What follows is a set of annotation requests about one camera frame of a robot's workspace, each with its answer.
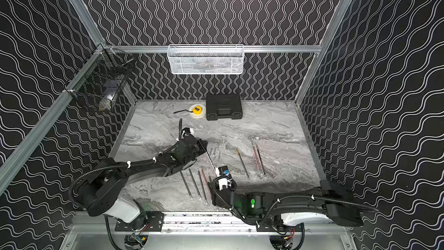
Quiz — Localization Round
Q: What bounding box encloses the yellow white tape measure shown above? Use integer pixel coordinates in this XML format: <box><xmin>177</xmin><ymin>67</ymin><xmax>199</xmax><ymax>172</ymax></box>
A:
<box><xmin>173</xmin><ymin>104</ymin><xmax>207</xmax><ymax>119</ymax></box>

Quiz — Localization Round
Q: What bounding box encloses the white wire mesh basket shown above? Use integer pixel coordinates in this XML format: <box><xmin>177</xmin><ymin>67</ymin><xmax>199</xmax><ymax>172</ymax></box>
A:
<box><xmin>166</xmin><ymin>44</ymin><xmax>245</xmax><ymax>75</ymax></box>

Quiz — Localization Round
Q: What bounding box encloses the black plastic tool case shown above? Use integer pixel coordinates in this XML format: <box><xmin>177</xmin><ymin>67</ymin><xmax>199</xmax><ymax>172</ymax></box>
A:
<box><xmin>206</xmin><ymin>94</ymin><xmax>243</xmax><ymax>121</ymax></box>

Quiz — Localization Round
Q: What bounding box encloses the black wire basket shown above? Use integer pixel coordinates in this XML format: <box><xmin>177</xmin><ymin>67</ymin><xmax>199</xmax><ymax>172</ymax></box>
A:
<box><xmin>66</xmin><ymin>44</ymin><xmax>135</xmax><ymax>112</ymax></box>

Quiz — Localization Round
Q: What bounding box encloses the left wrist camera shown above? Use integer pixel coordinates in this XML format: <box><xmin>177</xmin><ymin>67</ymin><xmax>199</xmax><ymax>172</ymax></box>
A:
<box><xmin>182</xmin><ymin>127</ymin><xmax>194</xmax><ymax>137</ymax></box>

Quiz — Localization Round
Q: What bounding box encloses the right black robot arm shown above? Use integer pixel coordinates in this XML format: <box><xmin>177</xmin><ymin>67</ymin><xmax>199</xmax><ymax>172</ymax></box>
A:
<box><xmin>208</xmin><ymin>176</ymin><xmax>378</xmax><ymax>232</ymax></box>

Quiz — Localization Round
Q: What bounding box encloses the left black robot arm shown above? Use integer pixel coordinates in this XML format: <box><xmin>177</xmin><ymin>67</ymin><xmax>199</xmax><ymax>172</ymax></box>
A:
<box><xmin>68</xmin><ymin>120</ymin><xmax>208</xmax><ymax>224</ymax></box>

